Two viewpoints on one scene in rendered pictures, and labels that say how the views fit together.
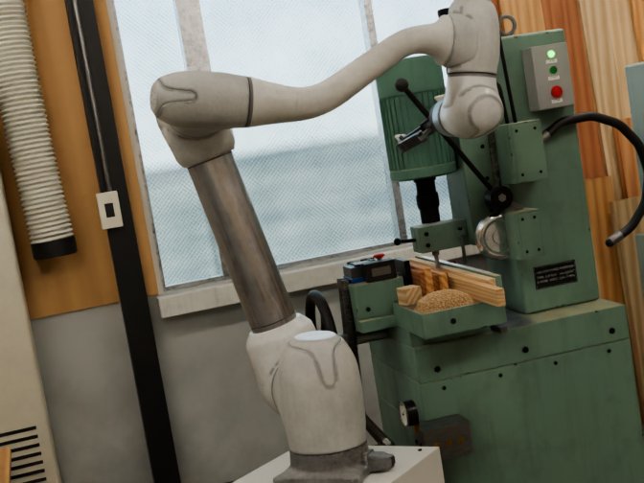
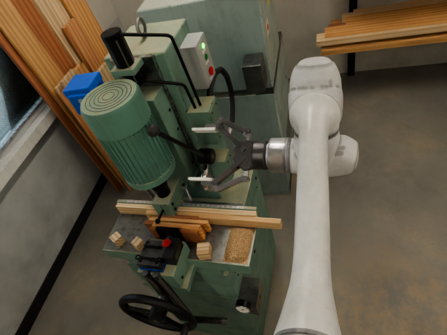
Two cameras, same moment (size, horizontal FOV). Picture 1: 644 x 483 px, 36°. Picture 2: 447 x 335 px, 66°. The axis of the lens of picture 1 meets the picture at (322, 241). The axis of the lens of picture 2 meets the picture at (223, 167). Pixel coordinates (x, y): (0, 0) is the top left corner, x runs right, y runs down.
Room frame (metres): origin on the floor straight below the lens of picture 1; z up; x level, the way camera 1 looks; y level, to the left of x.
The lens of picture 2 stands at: (1.90, 0.23, 1.97)
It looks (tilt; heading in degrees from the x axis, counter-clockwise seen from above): 45 degrees down; 310
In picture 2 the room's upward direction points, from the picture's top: 19 degrees counter-clockwise
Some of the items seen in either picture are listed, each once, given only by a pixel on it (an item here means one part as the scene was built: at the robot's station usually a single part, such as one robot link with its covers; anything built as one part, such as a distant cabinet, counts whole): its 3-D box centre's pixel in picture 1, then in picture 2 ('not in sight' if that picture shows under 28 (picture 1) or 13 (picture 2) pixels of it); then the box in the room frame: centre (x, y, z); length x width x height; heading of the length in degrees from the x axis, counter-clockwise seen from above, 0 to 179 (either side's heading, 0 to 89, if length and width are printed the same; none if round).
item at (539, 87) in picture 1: (548, 77); (198, 61); (2.57, -0.64, 1.40); 0.10 x 0.06 x 0.16; 102
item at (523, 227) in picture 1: (522, 233); (220, 165); (2.52, -0.51, 1.02); 0.09 x 0.07 x 0.12; 12
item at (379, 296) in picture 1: (373, 295); (165, 262); (2.58, -0.11, 0.91); 0.15 x 0.14 x 0.09; 12
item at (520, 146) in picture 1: (521, 151); (207, 120); (2.53, -0.54, 1.23); 0.09 x 0.08 x 0.15; 102
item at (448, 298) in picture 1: (443, 297); (237, 242); (2.36, -0.26, 0.92); 0.14 x 0.09 x 0.04; 102
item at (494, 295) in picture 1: (457, 285); (209, 219); (2.50, -0.32, 0.92); 0.54 x 0.02 x 0.04; 12
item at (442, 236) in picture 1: (441, 238); (170, 196); (2.64, -0.31, 1.03); 0.14 x 0.07 x 0.09; 102
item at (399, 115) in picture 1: (415, 118); (132, 137); (2.64, -0.29, 1.35); 0.18 x 0.18 x 0.31
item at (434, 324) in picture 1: (406, 306); (177, 247); (2.60, -0.19, 0.87); 0.61 x 0.30 x 0.06; 12
